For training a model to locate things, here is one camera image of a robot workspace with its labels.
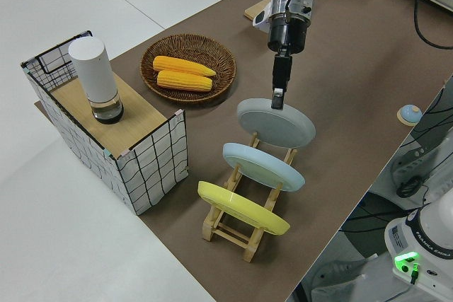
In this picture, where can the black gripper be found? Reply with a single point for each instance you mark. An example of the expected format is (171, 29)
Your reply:
(286, 35)

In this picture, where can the gray plate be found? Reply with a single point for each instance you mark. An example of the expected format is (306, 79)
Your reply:
(279, 128)

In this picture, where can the light blue plate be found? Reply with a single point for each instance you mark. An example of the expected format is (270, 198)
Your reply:
(262, 167)

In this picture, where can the yellow plate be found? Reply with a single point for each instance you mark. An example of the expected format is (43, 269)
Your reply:
(244, 210)

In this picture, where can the wooden plate rack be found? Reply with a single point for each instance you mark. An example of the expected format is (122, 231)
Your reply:
(230, 235)

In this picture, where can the brown table mat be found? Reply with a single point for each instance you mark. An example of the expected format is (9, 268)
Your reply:
(336, 86)

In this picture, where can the brown wicker basket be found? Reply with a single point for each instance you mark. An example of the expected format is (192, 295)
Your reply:
(219, 51)

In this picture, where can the yellow corn cob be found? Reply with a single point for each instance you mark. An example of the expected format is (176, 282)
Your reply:
(184, 81)
(180, 64)

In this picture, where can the blue wooden call bell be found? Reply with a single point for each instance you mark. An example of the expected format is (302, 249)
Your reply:
(408, 114)

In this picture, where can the white cylinder bottle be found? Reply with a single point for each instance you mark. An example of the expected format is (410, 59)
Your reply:
(95, 72)

